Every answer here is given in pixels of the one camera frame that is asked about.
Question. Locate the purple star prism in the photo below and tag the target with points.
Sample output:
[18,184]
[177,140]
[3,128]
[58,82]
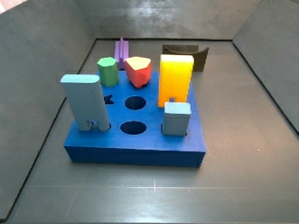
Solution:
[120,53]

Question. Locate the small light blue block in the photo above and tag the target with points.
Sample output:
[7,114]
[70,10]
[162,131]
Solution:
[177,118]

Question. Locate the blue shape sorter base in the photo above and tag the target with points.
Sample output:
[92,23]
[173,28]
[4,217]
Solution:
[135,141]

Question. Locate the red pentagonal prism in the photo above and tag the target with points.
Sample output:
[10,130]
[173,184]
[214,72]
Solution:
[139,70]

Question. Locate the yellow arch block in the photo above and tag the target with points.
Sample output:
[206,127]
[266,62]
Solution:
[174,78]

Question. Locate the tall light blue block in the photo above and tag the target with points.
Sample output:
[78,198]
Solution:
[86,98]

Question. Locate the green hexagonal prism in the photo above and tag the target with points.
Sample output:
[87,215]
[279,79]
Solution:
[107,67]

